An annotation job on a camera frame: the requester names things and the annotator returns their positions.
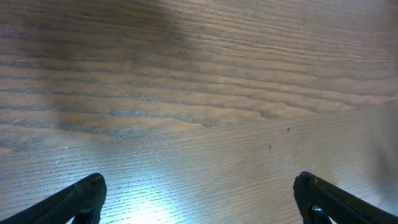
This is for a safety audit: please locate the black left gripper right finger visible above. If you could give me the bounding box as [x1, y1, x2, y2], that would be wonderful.
[293, 171, 397, 224]

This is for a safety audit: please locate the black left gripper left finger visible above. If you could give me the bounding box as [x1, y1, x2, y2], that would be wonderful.
[1, 173, 107, 224]

